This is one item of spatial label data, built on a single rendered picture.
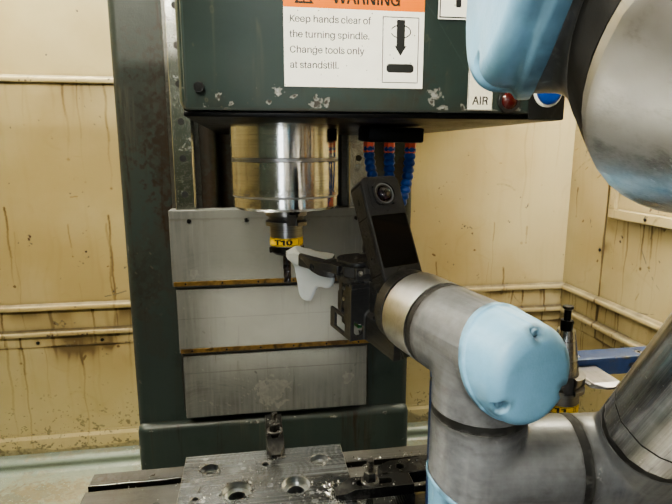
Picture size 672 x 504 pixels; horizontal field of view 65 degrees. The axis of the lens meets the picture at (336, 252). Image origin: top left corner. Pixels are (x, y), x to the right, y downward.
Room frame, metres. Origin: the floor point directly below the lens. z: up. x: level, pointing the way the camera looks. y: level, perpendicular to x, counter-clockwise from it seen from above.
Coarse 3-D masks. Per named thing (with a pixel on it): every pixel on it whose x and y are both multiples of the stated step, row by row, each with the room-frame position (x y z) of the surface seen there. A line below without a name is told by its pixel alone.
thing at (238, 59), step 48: (192, 0) 0.58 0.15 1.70; (240, 0) 0.59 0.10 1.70; (432, 0) 0.62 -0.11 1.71; (192, 48) 0.58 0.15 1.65; (240, 48) 0.59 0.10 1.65; (432, 48) 0.62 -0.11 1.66; (192, 96) 0.58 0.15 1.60; (240, 96) 0.59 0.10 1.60; (288, 96) 0.60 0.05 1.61; (336, 96) 0.60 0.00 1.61; (384, 96) 0.61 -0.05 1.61; (432, 96) 0.62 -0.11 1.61
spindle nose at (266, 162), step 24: (240, 144) 0.74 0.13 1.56; (264, 144) 0.72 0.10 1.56; (288, 144) 0.72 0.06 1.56; (312, 144) 0.73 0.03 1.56; (336, 144) 0.78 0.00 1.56; (240, 168) 0.74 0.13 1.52; (264, 168) 0.72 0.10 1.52; (288, 168) 0.72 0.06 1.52; (312, 168) 0.73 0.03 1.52; (336, 168) 0.78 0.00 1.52; (240, 192) 0.74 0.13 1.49; (264, 192) 0.72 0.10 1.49; (288, 192) 0.72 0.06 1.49; (312, 192) 0.73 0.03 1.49; (336, 192) 0.78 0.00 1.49
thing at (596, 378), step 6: (582, 366) 0.77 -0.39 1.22; (588, 366) 0.77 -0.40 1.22; (594, 366) 0.77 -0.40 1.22; (588, 372) 0.75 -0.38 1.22; (594, 372) 0.75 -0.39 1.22; (600, 372) 0.75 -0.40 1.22; (588, 378) 0.73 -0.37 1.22; (594, 378) 0.73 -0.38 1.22; (600, 378) 0.73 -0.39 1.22; (606, 378) 0.73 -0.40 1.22; (612, 378) 0.73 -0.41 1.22; (588, 384) 0.72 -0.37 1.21; (594, 384) 0.71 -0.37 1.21; (600, 384) 0.71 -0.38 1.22; (606, 384) 0.71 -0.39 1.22; (612, 384) 0.71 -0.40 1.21; (618, 384) 0.72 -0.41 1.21
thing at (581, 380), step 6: (582, 372) 0.73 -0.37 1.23; (576, 378) 0.71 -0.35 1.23; (582, 378) 0.71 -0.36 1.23; (570, 384) 0.71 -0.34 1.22; (576, 384) 0.70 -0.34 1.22; (582, 384) 0.71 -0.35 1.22; (564, 390) 0.71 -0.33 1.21; (570, 390) 0.71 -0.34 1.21; (576, 390) 0.71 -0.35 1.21; (582, 390) 0.71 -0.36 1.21; (576, 396) 0.70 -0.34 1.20
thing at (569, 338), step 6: (558, 330) 0.73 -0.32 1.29; (564, 330) 0.73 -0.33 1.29; (564, 336) 0.72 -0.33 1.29; (570, 336) 0.72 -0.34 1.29; (564, 342) 0.72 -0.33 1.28; (570, 342) 0.72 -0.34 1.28; (576, 342) 0.72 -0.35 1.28; (570, 348) 0.72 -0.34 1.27; (576, 348) 0.72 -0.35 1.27; (570, 354) 0.72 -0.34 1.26; (576, 354) 0.72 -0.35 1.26; (570, 360) 0.71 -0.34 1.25; (576, 360) 0.72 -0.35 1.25; (570, 366) 0.71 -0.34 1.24; (576, 366) 0.72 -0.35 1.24; (570, 372) 0.71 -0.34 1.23; (576, 372) 0.71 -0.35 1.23; (570, 378) 0.71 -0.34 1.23
